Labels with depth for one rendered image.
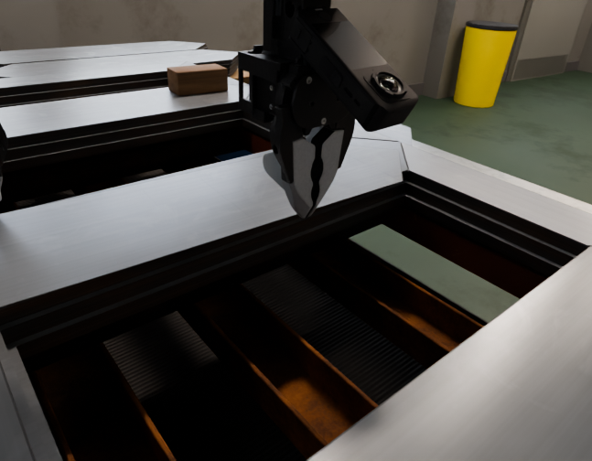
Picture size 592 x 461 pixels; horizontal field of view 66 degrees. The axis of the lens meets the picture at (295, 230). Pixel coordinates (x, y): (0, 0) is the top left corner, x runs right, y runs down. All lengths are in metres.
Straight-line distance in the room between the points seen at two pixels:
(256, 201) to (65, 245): 0.22
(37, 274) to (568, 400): 0.46
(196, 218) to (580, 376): 0.41
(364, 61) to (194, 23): 3.09
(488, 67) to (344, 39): 4.37
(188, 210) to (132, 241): 0.09
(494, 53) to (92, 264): 4.43
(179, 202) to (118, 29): 2.72
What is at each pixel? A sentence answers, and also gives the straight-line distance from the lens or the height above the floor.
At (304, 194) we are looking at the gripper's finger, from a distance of 0.43.
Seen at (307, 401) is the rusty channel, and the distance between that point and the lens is 0.59.
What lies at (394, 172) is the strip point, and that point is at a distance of 0.71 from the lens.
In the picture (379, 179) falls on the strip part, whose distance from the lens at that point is 0.68.
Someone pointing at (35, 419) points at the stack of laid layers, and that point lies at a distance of 0.42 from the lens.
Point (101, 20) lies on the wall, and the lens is 3.24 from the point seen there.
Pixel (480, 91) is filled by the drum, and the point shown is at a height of 0.16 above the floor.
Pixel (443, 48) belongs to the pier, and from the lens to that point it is 4.89.
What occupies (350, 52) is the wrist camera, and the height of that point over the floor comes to 1.08.
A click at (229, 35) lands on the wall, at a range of 3.56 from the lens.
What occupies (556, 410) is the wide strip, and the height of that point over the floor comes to 0.87.
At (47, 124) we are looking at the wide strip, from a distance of 0.92.
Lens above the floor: 1.13
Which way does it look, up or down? 31 degrees down
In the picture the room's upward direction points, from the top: 3 degrees clockwise
